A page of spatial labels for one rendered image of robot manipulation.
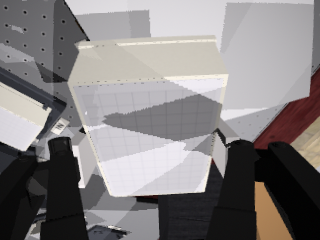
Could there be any white rectangular block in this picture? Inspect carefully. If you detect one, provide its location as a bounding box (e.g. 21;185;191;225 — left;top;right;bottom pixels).
29;219;46;239
0;82;52;151
67;35;228;197

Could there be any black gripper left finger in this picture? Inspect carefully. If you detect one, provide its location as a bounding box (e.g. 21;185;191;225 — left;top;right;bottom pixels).
0;127;97;240

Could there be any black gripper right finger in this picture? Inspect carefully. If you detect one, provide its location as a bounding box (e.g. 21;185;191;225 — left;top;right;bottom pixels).
205;117;320;240

